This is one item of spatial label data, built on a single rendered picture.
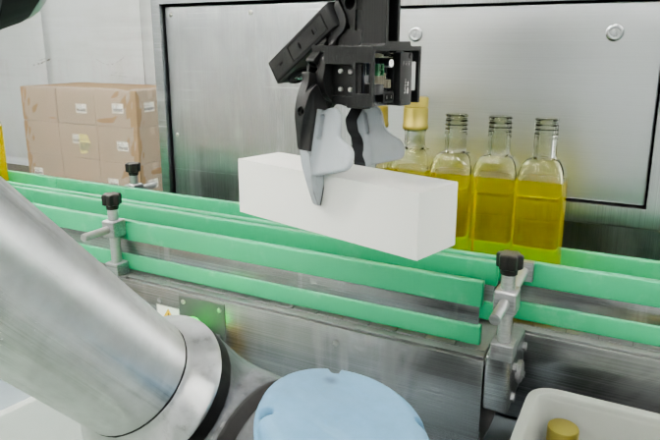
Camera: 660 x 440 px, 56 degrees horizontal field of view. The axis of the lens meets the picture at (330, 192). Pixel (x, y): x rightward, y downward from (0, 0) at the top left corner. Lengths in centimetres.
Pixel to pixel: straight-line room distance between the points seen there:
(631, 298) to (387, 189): 38
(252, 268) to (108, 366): 50
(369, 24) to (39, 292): 35
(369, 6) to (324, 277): 39
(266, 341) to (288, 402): 45
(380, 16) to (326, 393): 31
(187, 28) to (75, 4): 477
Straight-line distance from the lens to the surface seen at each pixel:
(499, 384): 76
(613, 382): 84
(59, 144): 514
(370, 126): 62
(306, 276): 83
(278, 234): 92
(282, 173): 63
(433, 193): 54
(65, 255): 37
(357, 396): 45
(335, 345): 82
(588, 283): 82
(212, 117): 124
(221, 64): 122
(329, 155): 57
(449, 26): 98
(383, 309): 79
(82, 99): 487
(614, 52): 94
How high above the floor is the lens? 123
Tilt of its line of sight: 13 degrees down
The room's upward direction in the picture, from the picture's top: straight up
